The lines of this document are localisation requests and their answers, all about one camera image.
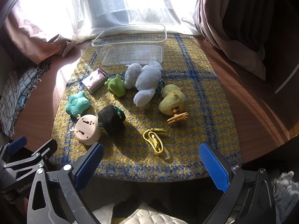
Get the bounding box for beige pig toy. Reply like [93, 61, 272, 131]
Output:
[74, 114, 102, 146]

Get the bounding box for white gloves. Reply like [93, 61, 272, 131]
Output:
[272, 171, 296, 215]

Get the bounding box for yellow blue plaid mat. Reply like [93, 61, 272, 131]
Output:
[50, 34, 243, 183]

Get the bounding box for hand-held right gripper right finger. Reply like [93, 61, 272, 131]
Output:
[198, 142, 277, 224]

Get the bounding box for pink tissue pack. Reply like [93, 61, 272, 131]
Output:
[82, 68, 109, 93]

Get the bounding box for striped yellow toy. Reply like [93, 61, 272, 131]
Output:
[143, 128, 168, 155]

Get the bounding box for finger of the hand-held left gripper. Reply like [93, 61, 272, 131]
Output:
[0, 135, 27, 156]
[3, 139, 58, 171]

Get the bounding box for yellow-green plush toy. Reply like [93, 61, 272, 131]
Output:
[158, 84, 187, 117]

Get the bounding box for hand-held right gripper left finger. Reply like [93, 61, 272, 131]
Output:
[27, 142, 104, 224]

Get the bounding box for teal flower plush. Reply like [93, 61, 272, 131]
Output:
[65, 92, 91, 117]

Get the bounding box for pink curtain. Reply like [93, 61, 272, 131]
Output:
[0, 3, 78, 64]

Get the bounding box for checked fringed cloth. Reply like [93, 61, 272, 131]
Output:
[0, 59, 51, 139]

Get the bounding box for white sheer curtain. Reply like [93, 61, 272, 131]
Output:
[14, 0, 204, 45]

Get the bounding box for teal carabiner clip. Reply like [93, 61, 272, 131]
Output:
[156, 79, 165, 97]

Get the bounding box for green frog toy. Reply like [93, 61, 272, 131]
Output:
[104, 74, 126, 97]

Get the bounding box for dark toy with green rings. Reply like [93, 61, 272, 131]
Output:
[98, 106, 126, 136]

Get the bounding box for white plush toy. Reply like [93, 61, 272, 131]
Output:
[124, 61, 163, 107]

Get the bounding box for clear plastic container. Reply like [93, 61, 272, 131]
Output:
[92, 24, 167, 66]

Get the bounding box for white quilted cloth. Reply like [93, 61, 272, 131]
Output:
[92, 202, 196, 224]

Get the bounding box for mauve curtain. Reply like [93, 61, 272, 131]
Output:
[193, 0, 299, 82]

